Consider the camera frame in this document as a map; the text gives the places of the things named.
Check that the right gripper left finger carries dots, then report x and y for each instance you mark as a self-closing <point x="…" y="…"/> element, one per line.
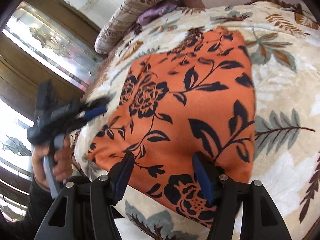
<point x="84" y="210"/>

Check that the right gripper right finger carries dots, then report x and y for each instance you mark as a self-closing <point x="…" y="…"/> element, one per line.
<point x="260" y="216"/>

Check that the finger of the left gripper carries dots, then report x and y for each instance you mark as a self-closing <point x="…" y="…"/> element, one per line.
<point x="91" y="113"/>
<point x="98" y="102"/>

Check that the orange black floral garment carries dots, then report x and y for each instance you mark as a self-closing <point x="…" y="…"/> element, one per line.
<point x="197" y="97"/>

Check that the person's left hand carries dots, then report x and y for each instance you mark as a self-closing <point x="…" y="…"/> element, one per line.
<point x="63" y="158"/>

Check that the wooden glass cabinet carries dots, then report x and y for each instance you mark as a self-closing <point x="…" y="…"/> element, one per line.
<point x="40" y="40"/>

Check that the striped beige bolster pillow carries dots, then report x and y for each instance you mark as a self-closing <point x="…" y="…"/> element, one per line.
<point x="120" y="21"/>

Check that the purple cloth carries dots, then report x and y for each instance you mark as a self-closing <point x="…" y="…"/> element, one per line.
<point x="158" y="10"/>

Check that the cream leaf pattern blanket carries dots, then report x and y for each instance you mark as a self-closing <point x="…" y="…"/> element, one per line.
<point x="283" y="49"/>

